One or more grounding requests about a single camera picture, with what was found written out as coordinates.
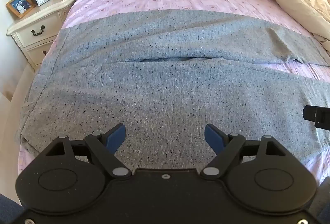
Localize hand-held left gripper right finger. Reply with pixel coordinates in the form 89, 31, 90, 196
200, 123, 286, 180

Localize grey speckled pants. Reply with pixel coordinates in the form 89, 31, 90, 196
15, 9, 330, 180

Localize cream nightstand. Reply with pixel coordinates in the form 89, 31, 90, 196
6, 0, 84, 70

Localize wooden photo frame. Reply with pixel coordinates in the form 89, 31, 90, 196
6, 0, 36, 19

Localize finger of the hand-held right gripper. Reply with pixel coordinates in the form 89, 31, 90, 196
303, 105, 330, 132

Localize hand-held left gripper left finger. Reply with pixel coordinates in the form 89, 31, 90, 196
46, 123, 132, 179

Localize cream nightstand drawer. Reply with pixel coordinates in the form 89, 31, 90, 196
26, 42, 56, 65
19, 14, 61, 46

